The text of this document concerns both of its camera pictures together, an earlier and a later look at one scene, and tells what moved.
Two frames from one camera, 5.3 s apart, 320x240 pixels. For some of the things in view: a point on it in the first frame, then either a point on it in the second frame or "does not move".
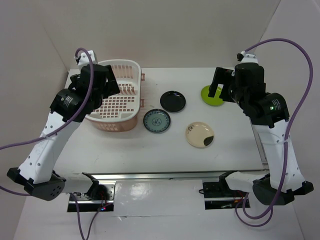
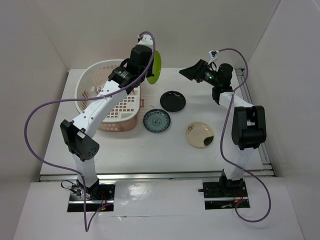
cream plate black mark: (199, 134) does not move
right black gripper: (220, 76) -> (196, 72)
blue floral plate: (156, 120) does not move
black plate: (173, 101) does not move
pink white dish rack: (119, 112) does not move
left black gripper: (111, 87) -> (150, 57)
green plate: (216, 100) -> (156, 68)
